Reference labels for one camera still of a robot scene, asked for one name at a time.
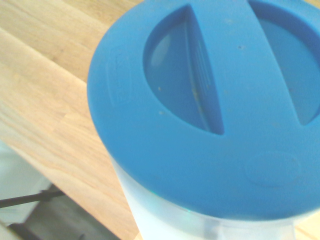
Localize translucent pitcher with blue lid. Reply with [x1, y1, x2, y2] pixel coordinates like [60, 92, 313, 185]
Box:
[86, 0, 320, 240]

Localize black stand leg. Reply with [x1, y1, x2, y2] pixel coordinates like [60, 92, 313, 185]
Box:
[0, 189, 64, 209]

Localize pale green kitchen cabinet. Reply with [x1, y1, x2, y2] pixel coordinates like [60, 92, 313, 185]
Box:
[0, 141, 52, 225]

